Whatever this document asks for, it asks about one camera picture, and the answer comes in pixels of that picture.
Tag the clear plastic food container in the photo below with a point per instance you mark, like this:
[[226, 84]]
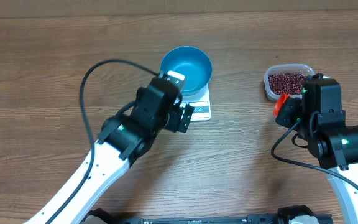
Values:
[[284, 68]]

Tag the white digital kitchen scale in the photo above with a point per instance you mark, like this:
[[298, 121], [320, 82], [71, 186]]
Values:
[[201, 103]]

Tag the teal blue plastic bowl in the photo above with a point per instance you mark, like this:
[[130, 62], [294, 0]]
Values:
[[191, 62]]

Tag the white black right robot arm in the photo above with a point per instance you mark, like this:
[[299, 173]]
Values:
[[318, 118]]

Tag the orange scoop with blue handle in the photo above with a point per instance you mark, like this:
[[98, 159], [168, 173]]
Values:
[[282, 99]]

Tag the red adzuki beans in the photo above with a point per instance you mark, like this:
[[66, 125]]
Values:
[[289, 83]]

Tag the cardboard back panel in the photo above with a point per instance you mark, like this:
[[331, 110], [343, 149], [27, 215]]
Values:
[[67, 8]]

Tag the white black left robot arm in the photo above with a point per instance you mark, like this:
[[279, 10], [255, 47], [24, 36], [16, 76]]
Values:
[[123, 139]]

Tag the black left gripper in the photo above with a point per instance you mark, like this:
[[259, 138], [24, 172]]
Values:
[[176, 112]]

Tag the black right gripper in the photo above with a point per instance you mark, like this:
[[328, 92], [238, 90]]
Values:
[[288, 110]]

